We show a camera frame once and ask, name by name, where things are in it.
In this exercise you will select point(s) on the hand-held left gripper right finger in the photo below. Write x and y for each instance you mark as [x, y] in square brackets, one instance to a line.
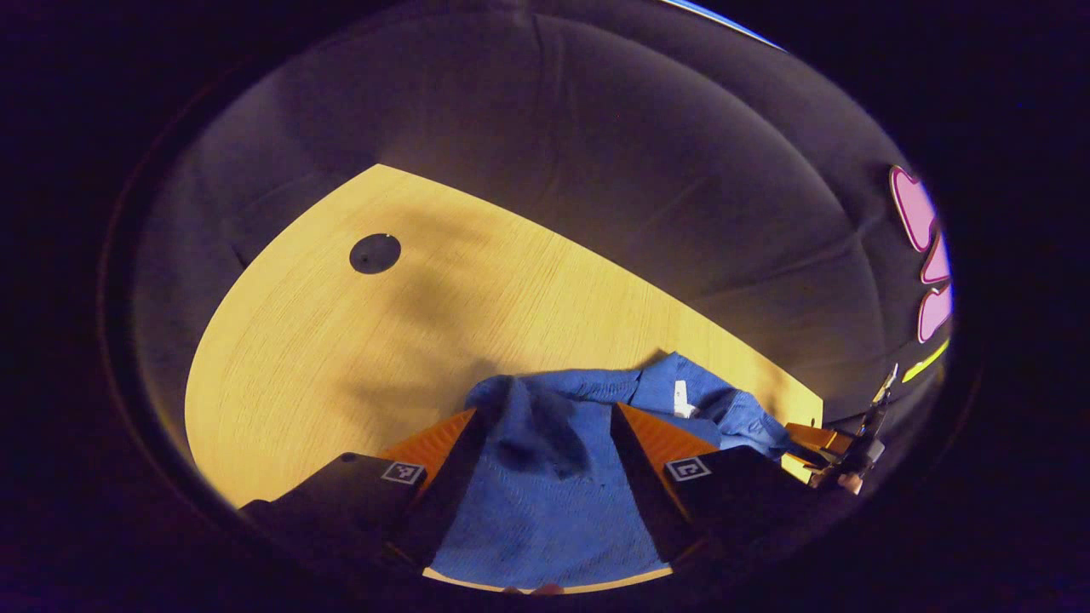
[647, 494]

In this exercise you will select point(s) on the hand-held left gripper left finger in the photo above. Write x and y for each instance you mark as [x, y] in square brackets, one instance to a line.
[447, 494]

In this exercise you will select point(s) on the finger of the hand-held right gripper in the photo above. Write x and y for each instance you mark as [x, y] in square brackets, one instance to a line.
[817, 438]
[800, 466]

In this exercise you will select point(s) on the blue shirt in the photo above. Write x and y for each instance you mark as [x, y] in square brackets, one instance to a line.
[545, 519]

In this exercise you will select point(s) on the black backdrop cloth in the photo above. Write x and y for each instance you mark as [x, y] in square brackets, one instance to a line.
[596, 153]

